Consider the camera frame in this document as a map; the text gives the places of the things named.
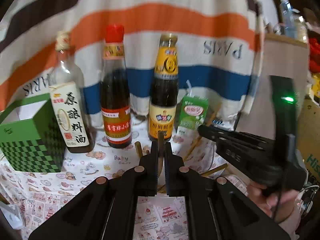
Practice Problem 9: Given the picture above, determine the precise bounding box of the plain cardboard box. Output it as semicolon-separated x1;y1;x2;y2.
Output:
260;31;310;133

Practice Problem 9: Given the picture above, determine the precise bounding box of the clear plastic water bottle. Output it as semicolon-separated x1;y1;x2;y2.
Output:
279;0;308;40

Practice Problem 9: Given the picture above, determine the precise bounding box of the red plastic bag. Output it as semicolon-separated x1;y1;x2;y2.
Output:
309;37;320;73

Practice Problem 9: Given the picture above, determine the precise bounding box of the red print tablecloth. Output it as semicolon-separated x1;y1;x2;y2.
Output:
20;170;250;240

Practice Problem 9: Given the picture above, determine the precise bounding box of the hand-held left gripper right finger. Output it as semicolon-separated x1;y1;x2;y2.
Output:
164;142;292;240

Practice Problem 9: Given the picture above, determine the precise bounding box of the striped backdrop cloth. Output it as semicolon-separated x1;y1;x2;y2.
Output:
0;0;278;120

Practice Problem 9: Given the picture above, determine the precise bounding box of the person's right forearm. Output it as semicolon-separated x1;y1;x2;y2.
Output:
274;205;304;240

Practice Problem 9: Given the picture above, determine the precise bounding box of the red cap dark sauce bottle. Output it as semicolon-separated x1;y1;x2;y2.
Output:
100;24;133;148

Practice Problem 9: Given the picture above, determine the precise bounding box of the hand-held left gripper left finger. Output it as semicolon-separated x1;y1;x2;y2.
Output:
29;141;159;240

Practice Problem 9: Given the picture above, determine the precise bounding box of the person's right hand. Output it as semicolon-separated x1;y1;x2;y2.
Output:
246;180;297;222

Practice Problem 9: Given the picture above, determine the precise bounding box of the yellow label oyster sauce bottle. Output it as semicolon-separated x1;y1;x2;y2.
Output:
148;34;180;142

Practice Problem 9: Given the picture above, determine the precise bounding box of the black cable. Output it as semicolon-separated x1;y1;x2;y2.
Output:
272;187;287;222

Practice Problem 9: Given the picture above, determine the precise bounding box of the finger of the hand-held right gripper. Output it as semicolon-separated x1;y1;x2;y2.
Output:
198;124;272;153

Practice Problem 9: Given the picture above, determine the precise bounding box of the green milk carton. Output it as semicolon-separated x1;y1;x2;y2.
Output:
176;94;209;137

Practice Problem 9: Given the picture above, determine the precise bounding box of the green black checkered box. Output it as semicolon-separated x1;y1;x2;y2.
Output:
0;92;66;173

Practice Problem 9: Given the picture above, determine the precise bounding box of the clear cooking wine bottle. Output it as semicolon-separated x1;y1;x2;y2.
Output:
49;31;93;154

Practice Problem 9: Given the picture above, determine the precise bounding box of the green print cardboard box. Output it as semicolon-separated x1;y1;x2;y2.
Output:
299;97;320;183

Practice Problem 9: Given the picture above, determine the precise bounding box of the white bear print cloth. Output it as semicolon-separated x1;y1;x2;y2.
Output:
0;115;225;200

